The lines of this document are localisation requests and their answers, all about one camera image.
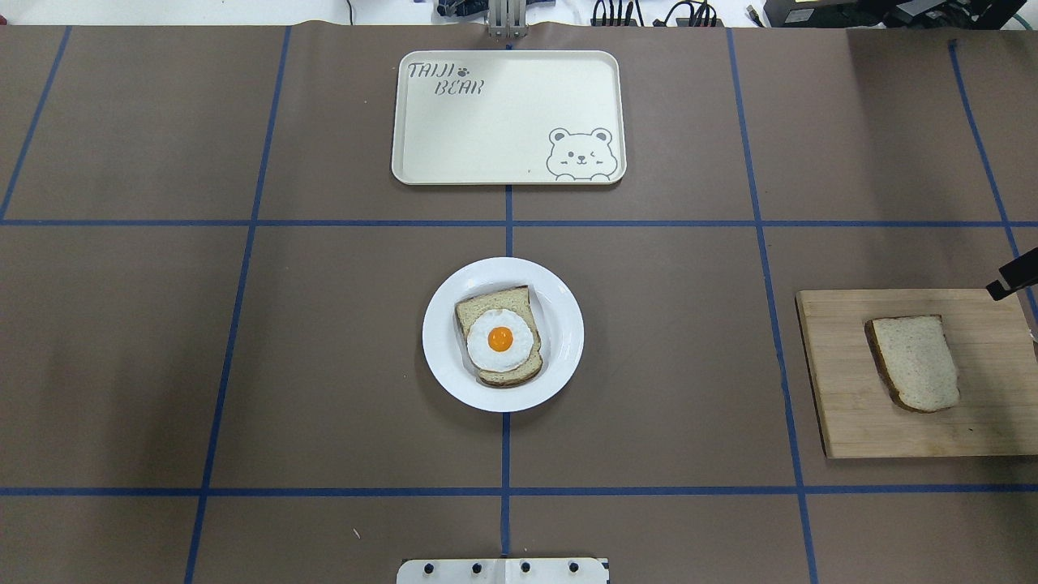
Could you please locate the aluminium frame post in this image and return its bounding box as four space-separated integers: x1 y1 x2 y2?
486 0 529 40

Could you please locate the white round plate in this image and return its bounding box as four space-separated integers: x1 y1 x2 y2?
420 256 585 413

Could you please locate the bread slice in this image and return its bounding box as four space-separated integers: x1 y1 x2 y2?
455 286 543 388
864 314 961 414

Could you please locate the wooden cutting board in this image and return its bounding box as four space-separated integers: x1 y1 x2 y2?
796 289 1037 458

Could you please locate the bread slice under egg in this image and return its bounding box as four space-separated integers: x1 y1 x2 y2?
455 286 543 388

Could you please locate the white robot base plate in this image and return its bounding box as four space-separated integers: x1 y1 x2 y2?
397 557 611 583

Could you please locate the cream bear serving tray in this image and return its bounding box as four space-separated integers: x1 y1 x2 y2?
392 49 627 186

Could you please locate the fried egg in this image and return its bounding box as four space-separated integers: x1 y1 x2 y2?
465 309 534 373

